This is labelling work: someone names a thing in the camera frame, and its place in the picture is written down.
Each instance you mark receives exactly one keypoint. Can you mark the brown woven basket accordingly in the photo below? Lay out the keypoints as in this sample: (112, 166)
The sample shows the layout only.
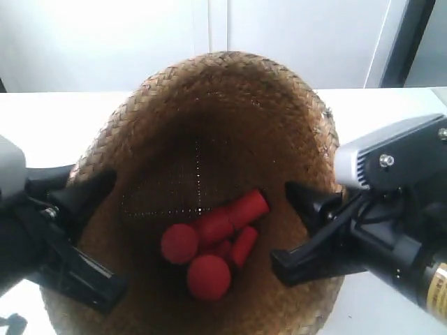
(192, 138)

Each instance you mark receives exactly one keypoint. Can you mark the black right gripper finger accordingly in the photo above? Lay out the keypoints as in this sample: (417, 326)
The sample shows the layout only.
(328, 254)
(315, 208)

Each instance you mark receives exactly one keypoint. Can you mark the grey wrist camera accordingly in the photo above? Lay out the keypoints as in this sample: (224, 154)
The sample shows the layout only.
(13, 172)
(398, 154)

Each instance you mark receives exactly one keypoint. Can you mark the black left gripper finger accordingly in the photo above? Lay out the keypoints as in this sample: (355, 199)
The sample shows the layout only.
(78, 202)
(75, 275)

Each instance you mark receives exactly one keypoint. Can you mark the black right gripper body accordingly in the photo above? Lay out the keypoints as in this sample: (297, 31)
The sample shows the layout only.
(400, 237)

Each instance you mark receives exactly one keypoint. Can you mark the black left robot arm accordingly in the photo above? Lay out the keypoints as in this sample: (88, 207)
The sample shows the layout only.
(41, 226)

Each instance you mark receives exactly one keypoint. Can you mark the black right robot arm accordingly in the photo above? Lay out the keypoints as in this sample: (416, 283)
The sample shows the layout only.
(431, 301)

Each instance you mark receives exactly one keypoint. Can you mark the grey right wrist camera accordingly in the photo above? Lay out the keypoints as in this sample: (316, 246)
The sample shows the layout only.
(398, 154)

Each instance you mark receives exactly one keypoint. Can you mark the dark vertical post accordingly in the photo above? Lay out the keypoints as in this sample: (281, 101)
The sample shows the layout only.
(407, 41)

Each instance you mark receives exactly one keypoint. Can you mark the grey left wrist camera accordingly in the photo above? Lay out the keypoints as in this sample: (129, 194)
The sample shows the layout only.
(13, 172)

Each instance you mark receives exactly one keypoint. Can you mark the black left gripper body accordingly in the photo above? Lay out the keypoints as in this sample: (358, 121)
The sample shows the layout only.
(29, 225)

